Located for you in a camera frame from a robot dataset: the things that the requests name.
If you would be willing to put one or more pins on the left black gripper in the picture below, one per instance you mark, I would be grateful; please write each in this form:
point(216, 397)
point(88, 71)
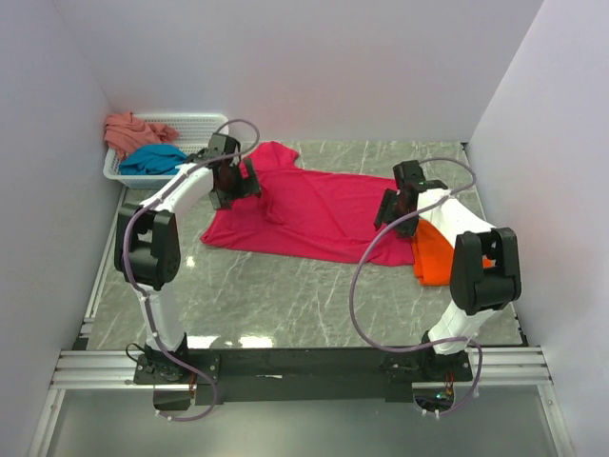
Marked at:
point(249, 185)

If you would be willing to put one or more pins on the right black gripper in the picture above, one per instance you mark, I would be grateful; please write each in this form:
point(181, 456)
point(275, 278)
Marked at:
point(384, 212)

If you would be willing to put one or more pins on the magenta t-shirt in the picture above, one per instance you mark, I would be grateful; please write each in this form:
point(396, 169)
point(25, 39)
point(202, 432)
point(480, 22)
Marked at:
point(302, 213)

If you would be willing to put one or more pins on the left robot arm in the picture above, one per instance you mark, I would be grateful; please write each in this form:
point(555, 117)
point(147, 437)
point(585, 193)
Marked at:
point(147, 245)

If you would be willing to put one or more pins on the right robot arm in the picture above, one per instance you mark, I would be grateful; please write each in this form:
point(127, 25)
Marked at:
point(481, 262)

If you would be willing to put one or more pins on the folded orange t-shirt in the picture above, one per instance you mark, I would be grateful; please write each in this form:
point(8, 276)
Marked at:
point(433, 256)

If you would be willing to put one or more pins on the white plastic basket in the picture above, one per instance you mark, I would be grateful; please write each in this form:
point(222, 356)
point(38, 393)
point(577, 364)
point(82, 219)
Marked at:
point(194, 129)

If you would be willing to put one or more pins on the teal blue t-shirt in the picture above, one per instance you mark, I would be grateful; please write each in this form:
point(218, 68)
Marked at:
point(153, 160)

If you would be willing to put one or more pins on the salmon pink t-shirt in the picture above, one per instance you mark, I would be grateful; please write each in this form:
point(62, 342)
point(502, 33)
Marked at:
point(125, 133)

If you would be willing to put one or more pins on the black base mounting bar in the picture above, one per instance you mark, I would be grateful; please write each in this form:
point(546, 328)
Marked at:
point(299, 374)

